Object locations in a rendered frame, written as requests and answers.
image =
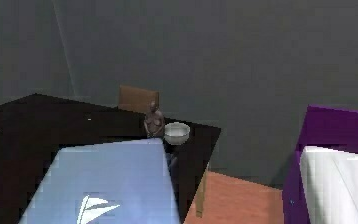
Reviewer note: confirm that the dark brown dining table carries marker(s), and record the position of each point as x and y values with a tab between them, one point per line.
37	133

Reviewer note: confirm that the white bowl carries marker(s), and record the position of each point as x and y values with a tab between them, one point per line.
177	133

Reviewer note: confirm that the brown human figure statue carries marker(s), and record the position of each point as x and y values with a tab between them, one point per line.
154	121

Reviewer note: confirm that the brown wooden chair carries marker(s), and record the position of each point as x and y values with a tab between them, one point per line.
137	99

